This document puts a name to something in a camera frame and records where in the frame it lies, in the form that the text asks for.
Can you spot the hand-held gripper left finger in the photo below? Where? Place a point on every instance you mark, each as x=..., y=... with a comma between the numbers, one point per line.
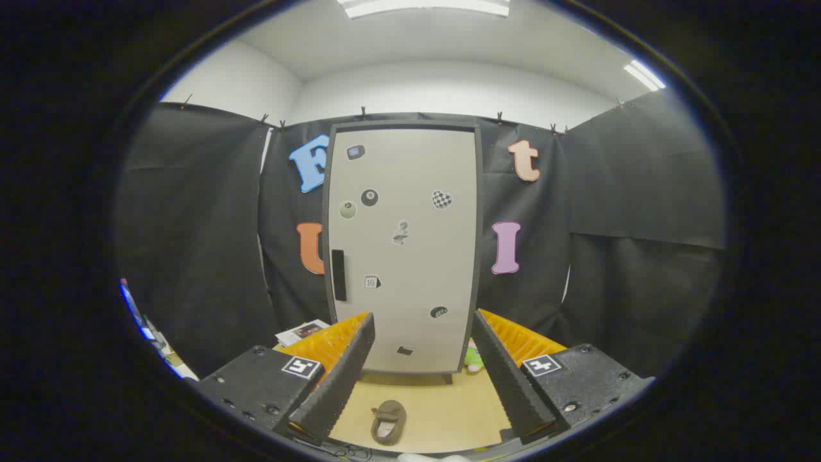
x=349, y=378

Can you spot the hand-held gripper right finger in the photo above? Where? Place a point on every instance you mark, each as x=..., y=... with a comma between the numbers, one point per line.
x=503, y=385

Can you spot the brown fuzzy shoe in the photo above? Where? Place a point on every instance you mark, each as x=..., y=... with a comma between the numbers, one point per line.
x=389, y=420

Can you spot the grey shoe cabinet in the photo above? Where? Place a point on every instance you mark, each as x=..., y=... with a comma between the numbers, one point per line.
x=404, y=123

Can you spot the pink and green plush toy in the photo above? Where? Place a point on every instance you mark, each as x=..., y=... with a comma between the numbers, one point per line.
x=474, y=359

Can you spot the white book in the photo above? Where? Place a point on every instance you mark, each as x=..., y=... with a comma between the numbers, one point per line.
x=301, y=332

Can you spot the cluttered white desk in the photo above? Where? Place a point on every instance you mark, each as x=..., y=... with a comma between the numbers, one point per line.
x=176, y=366

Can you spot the black backdrop cloth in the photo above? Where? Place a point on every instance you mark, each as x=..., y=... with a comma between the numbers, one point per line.
x=192, y=224

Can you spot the computer monitor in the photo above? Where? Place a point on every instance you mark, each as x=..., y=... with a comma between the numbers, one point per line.
x=135, y=314

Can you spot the long ceiling light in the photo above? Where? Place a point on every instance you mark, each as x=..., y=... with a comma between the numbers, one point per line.
x=643, y=75
x=423, y=6

